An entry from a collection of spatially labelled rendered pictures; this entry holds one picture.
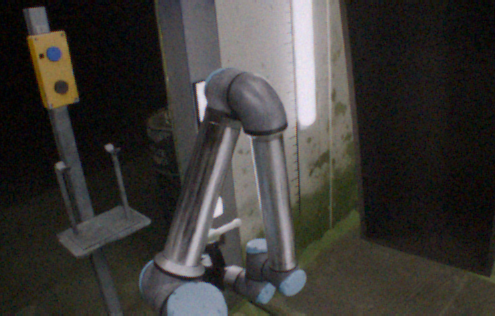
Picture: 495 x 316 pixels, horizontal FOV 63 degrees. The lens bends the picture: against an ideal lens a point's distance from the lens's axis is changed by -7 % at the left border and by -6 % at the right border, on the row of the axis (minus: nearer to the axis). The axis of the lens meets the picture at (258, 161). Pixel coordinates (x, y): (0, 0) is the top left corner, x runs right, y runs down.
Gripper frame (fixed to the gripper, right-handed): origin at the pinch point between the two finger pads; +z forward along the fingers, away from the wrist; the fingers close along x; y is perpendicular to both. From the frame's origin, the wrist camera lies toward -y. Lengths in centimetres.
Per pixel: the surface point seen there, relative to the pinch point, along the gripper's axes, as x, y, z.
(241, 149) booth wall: 54, -31, 11
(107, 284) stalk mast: 2, 31, 44
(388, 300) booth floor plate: 94, 42, -64
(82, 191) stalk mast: -9, -15, 48
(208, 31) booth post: 29, -82, 18
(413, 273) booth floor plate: 121, 35, -72
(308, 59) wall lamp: 85, -76, -4
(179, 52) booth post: 20, -73, 25
